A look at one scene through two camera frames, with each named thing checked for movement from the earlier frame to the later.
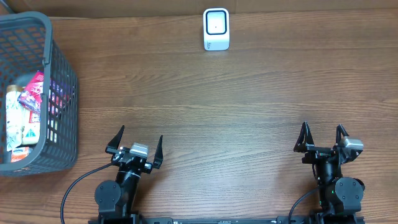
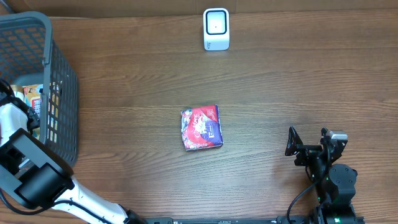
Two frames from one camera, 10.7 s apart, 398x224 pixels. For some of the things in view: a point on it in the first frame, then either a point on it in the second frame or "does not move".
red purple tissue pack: (30, 98) -> (201, 127)
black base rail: (305, 218) does not move
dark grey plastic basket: (26, 46) does not move
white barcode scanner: (216, 28) does not move
